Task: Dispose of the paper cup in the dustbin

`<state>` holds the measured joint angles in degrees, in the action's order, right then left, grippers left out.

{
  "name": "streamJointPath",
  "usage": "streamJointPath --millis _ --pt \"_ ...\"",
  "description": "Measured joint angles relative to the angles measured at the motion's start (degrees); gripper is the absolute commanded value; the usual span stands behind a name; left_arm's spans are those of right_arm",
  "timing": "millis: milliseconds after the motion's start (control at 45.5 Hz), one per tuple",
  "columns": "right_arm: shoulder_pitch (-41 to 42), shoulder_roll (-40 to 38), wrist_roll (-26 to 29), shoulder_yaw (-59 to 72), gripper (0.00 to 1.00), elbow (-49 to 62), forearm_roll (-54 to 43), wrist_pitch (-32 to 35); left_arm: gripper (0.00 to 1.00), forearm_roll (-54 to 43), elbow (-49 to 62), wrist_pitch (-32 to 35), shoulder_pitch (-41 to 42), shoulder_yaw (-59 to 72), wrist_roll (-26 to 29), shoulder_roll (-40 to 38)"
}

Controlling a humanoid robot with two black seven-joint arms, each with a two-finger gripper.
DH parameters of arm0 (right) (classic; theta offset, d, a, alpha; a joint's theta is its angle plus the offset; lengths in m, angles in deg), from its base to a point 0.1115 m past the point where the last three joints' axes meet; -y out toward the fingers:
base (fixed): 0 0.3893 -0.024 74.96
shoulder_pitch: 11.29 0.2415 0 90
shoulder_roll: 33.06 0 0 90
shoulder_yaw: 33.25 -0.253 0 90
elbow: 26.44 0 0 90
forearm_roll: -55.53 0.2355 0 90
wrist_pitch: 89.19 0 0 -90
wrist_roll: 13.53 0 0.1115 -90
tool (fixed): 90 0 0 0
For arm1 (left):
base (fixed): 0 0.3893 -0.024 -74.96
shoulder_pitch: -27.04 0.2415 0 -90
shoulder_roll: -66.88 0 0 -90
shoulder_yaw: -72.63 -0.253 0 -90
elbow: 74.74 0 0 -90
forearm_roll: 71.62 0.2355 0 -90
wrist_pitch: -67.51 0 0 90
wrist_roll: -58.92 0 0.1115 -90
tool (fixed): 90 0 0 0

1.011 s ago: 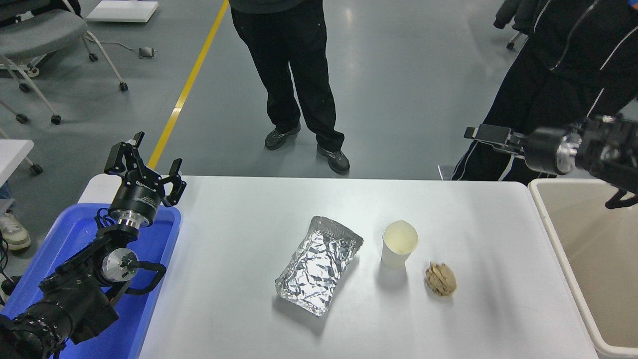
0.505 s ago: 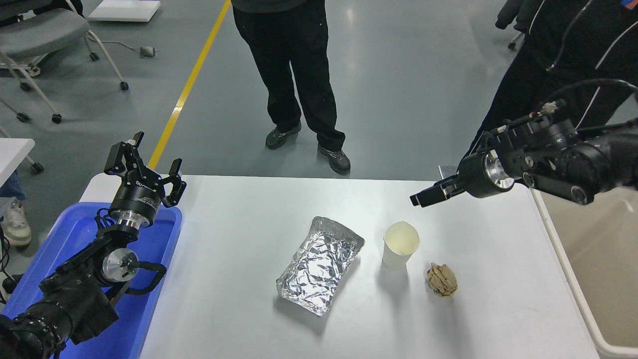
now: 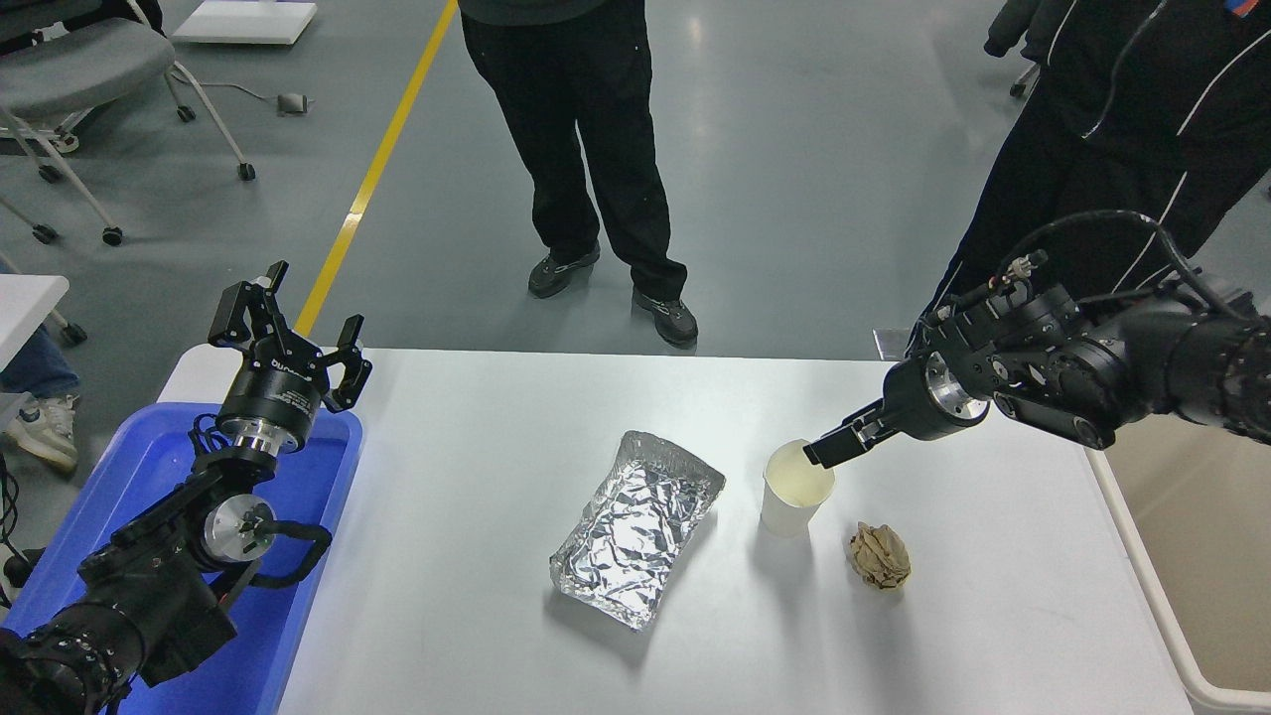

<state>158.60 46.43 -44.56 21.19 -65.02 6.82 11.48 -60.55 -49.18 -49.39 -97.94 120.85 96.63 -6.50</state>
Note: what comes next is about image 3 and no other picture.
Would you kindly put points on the white flat board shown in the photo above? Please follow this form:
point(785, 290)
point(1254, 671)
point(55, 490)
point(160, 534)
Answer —
point(243, 20)

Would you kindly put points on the large pale bin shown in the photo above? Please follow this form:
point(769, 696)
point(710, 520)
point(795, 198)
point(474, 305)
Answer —
point(1211, 556)

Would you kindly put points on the grey rolling chair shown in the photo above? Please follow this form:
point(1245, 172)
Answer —
point(89, 70)

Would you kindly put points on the small grey floor device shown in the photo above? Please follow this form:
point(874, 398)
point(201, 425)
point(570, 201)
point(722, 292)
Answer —
point(293, 103)

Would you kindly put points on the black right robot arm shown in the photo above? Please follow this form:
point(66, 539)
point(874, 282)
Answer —
point(1142, 357)

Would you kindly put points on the crumpled tan paper ball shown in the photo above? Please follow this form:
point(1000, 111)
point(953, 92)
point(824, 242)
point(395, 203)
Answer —
point(881, 558)

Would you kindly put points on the grey floor plate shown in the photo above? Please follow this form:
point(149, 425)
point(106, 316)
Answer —
point(889, 346)

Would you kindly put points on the person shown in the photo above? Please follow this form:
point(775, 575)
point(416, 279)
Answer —
point(1092, 169)
point(586, 129)
point(35, 397)

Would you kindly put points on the chair leg with caster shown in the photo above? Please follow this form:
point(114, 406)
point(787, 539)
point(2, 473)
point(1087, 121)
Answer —
point(1023, 84)

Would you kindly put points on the blue plastic tray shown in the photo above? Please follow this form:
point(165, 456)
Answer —
point(288, 556)

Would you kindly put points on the white paper cup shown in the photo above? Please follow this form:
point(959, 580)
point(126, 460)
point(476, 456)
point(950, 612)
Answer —
point(789, 506)

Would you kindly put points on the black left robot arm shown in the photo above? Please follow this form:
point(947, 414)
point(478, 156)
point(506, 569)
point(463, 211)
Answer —
point(149, 596)

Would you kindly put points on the black chair caster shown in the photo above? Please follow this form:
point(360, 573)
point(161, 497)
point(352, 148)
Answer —
point(73, 335)

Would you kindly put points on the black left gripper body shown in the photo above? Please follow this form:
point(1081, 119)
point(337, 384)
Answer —
point(273, 392)

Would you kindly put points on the small white table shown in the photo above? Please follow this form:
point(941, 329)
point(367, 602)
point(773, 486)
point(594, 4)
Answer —
point(25, 303)

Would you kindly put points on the crumpled foil tray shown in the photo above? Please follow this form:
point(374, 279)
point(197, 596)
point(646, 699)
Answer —
point(635, 526)

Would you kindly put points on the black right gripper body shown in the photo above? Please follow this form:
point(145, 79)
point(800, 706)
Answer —
point(912, 402)

